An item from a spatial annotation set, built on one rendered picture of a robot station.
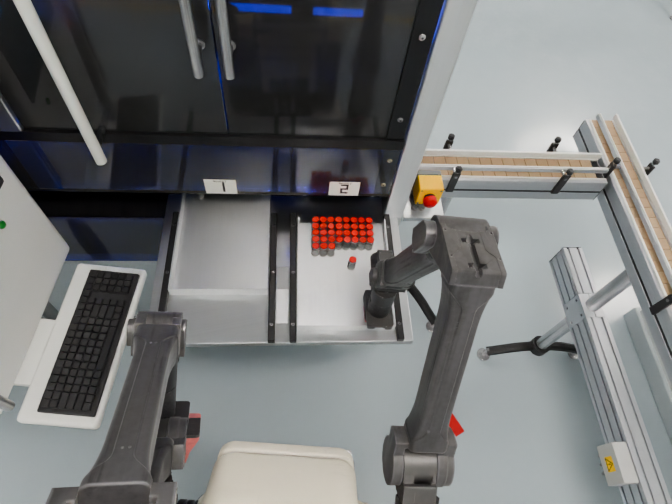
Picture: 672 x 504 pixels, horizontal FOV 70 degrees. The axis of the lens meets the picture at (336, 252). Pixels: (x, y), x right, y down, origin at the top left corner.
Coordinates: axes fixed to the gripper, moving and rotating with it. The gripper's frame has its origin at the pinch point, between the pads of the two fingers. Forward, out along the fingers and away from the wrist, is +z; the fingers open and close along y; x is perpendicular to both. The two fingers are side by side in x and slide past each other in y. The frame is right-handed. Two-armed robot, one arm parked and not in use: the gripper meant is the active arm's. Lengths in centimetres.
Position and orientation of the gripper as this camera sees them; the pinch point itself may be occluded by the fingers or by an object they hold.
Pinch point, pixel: (373, 323)
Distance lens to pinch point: 129.6
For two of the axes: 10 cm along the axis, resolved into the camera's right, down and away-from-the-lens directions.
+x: -10.0, -0.1, -0.8
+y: -0.4, -8.4, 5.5
